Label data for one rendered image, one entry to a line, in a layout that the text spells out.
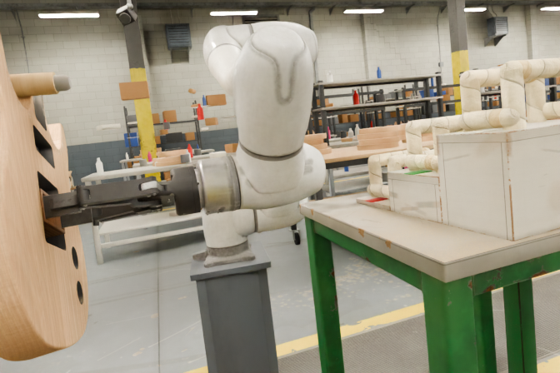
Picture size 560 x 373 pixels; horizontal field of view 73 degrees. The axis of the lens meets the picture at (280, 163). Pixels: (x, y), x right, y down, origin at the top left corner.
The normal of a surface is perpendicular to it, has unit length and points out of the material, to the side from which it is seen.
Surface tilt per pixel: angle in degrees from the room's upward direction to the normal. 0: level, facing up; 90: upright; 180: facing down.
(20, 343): 127
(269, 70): 102
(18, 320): 112
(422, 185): 90
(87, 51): 90
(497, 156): 90
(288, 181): 117
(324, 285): 90
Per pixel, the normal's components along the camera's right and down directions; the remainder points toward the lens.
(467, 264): 0.31, 0.04
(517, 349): -0.94, 0.14
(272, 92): -0.07, 0.47
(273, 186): 0.26, 0.52
